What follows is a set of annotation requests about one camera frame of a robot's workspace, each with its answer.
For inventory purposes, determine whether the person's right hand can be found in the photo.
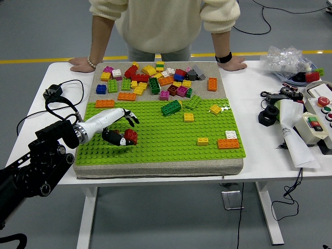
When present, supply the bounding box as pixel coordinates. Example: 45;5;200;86
68;57;96;73

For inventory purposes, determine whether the small white switch box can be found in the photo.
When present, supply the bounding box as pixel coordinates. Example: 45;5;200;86
294;112;329;147

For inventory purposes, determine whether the black adapter cord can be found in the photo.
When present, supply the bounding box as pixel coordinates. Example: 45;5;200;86
16;79;85;137

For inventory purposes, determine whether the yellow floor tape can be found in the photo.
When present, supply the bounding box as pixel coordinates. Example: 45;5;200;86
0;51;332;65

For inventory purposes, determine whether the black hanging cable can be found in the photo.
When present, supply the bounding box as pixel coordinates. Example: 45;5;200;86
271;168;304;222
236;183;245;249

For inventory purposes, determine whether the green studded baseplate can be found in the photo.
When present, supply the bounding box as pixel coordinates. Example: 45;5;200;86
74;98;247;167

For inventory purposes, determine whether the white paper sheet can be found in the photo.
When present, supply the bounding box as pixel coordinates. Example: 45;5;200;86
279;100;322;171

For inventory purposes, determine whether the red long brick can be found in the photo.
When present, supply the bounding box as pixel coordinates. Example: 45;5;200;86
131;74;150;84

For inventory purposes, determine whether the person's body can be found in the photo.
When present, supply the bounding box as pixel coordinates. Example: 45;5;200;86
88;0;241;62

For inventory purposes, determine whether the large black nut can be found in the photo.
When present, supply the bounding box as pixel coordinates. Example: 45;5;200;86
257;105;281;127

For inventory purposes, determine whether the white table leg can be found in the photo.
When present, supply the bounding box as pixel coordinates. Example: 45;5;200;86
76;187;98;249
255;182;285;246

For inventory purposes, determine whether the metal floor plate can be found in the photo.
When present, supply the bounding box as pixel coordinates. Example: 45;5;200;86
221;190;245;210

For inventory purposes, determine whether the black power adapter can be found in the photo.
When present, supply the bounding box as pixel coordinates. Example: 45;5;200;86
43;84;63;101

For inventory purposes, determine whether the red curved brick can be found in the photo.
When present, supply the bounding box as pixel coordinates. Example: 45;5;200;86
123;128;139;146

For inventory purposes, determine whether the black power brick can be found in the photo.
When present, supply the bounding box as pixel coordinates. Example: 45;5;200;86
265;93;291;103

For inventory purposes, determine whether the clear plastic bag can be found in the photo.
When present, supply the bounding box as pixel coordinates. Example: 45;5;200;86
260;46;315;78

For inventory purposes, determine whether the person's left hand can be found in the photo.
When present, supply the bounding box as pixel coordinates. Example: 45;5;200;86
218;55;248;72

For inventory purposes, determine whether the black wristwatch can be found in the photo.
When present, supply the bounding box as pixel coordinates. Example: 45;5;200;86
215;51;233;64

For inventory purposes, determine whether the yellow curved brick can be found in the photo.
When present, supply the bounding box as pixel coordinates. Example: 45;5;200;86
142;65;157;77

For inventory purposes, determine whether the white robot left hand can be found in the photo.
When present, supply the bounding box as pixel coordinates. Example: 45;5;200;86
82;108;140;146

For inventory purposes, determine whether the black servo module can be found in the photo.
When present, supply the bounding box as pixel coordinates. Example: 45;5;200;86
289;91;305;104

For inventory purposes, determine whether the orange long brick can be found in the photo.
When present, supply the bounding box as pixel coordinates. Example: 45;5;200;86
94;100;116;109
217;139;241;150
117;92;137;102

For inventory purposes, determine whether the white button control box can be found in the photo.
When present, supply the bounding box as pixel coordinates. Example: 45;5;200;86
303;95;332;156

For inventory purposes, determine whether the grey-brown mat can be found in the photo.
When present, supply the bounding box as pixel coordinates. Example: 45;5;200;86
72;61;244;181

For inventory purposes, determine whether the light blue bowl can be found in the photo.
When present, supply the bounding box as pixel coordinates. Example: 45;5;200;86
274;63;325;85

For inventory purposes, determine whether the dark green long brick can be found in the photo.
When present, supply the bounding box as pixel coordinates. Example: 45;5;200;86
148;77;161;95
160;100;182;117

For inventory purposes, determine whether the black floor cable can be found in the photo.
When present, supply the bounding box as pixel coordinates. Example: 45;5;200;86
232;5;272;36
252;0;332;15

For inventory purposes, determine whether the yellow long brick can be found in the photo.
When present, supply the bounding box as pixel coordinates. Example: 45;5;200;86
133;82;148;96

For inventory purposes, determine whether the grey sloped brick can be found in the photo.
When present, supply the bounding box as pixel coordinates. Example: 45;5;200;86
192;64;206;81

